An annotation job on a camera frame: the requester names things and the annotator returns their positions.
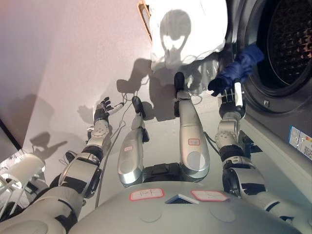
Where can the silver robot right leg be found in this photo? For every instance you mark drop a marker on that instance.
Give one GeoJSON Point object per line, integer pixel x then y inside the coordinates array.
{"type": "Point", "coordinates": [192, 146]}

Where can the silver robot leg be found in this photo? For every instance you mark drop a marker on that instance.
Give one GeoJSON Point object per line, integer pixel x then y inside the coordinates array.
{"type": "Point", "coordinates": [192, 146]}
{"type": "Point", "coordinates": [130, 158]}

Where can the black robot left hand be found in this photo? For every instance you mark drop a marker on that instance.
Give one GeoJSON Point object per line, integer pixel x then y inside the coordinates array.
{"type": "Point", "coordinates": [101, 112]}

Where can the blue white chest emblem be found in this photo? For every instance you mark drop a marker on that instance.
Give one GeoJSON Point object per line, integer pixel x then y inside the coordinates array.
{"type": "Point", "coordinates": [181, 199]}

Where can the silver robot left leg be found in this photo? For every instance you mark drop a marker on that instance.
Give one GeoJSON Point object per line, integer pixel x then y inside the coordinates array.
{"type": "Point", "coordinates": [130, 158]}

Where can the white plastic stand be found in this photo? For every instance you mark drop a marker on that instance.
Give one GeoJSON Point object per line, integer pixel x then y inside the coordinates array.
{"type": "Point", "coordinates": [22, 168]}

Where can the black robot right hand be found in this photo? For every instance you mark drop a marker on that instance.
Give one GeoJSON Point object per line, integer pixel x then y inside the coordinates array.
{"type": "Point", "coordinates": [217, 85]}

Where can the wooden laundry basket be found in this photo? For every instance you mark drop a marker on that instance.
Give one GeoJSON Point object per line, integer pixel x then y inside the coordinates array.
{"type": "Point", "coordinates": [143, 19]}

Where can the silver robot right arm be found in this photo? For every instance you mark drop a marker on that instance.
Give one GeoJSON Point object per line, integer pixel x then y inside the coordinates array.
{"type": "Point", "coordinates": [243, 180]}

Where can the dark grey washing machine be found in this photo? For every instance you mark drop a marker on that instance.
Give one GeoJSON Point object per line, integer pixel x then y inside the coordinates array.
{"type": "Point", "coordinates": [275, 73]}

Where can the black robot waist block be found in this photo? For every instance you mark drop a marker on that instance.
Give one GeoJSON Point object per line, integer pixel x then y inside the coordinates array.
{"type": "Point", "coordinates": [163, 171]}

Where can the blue energy label sticker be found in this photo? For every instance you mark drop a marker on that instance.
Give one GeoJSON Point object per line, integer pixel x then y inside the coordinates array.
{"type": "Point", "coordinates": [301, 143]}

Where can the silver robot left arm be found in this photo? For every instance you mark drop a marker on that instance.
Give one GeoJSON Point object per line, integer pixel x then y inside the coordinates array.
{"type": "Point", "coordinates": [80, 170]}

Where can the white laundry bag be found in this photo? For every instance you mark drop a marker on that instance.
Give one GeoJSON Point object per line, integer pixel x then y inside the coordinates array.
{"type": "Point", "coordinates": [204, 29]}

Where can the grey robot torso shell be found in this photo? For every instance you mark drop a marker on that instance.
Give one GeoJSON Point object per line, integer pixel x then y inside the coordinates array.
{"type": "Point", "coordinates": [185, 217]}

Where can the navy blue garment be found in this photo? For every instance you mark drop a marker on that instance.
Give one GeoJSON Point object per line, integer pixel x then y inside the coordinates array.
{"type": "Point", "coordinates": [243, 63]}

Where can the red-bordered chest sticker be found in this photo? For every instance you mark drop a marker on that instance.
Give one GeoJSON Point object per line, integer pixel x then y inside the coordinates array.
{"type": "Point", "coordinates": [209, 195]}
{"type": "Point", "coordinates": [146, 194]}

